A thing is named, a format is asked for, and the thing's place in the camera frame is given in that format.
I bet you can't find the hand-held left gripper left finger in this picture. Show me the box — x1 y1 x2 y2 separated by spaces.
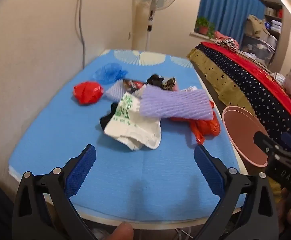
12 144 97 240

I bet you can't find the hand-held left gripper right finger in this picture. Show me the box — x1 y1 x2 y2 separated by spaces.
194 144 279 240

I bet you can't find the pink plastic bin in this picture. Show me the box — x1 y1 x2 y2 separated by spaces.
222 106 269 167

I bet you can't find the orange-red plastic bag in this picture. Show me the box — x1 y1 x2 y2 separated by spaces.
170 101 221 145

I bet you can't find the black plastic bag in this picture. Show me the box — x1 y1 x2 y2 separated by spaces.
100 102 118 131

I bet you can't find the white green-print plastic bag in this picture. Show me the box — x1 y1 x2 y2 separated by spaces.
103 91 162 151

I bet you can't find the large purple foam net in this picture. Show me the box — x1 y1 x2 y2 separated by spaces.
139 85 214 120

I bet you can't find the red plastic bag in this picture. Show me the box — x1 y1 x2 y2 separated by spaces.
73 81 104 105

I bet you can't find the small white foam net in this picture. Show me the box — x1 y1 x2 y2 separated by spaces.
104 81 127 103

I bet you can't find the dark red snack wrapper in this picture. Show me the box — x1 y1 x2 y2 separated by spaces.
122 78 147 97

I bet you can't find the blue plastic bag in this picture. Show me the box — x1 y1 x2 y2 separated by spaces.
92 62 129 85

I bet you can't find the black gold patterned wrapper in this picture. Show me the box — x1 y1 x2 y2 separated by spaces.
147 74 178 91

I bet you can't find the person's right hand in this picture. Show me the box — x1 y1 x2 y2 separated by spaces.
277 188 290 232

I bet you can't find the person's left hand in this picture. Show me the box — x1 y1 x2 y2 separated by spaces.
108 222 134 240

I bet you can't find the blue patterned tablecloth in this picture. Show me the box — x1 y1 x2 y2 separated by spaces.
8 49 248 223

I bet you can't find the light striped cloth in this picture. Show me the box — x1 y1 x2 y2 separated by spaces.
273 72 286 83

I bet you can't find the red blanket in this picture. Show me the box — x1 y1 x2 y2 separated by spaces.
201 41 291 128

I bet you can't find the large clear storage box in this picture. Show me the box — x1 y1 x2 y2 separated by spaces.
242 34 278 65

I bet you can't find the wooden bookshelf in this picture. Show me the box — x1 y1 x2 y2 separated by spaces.
263 1 284 63

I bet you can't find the small clear storage box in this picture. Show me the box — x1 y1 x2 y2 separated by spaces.
263 34 278 46

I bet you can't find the black white striped cloth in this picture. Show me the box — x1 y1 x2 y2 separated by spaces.
215 37 239 53

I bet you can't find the stack of white folded cloths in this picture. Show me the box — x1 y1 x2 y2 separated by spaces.
270 20 282 32

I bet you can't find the pink cloth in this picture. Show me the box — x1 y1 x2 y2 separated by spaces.
214 31 239 49

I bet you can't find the khaki coat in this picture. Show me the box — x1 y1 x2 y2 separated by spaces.
245 14 271 39

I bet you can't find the white window sill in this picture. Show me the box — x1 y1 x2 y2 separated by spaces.
190 32 217 40

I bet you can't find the potted green plant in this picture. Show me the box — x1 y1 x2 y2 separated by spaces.
195 17 216 39

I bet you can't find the row of books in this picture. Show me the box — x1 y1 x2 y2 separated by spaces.
265 6 283 18

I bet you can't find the blue curtain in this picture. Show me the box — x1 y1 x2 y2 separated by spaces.
198 0 266 45

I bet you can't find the white standing fan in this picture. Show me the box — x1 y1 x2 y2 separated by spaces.
132 0 178 52

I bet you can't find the grey wall cable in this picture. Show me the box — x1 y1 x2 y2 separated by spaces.
75 0 86 70

